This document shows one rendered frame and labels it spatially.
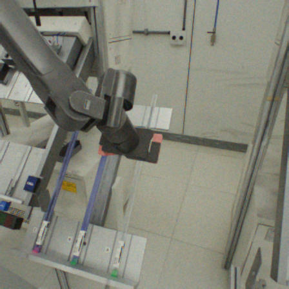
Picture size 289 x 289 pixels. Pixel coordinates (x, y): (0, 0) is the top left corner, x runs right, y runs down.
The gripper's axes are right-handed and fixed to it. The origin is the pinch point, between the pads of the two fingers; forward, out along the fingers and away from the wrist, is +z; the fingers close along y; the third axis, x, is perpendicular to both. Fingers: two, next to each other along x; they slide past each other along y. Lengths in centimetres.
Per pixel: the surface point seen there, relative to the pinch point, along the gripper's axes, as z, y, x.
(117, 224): 26.3, 8.8, 18.3
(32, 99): 18, 54, -21
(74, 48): 12, 39, -43
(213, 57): 129, -14, -141
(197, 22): 107, 5, -161
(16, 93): 18, 63, -24
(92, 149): 61, 44, -16
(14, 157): 18, 52, 3
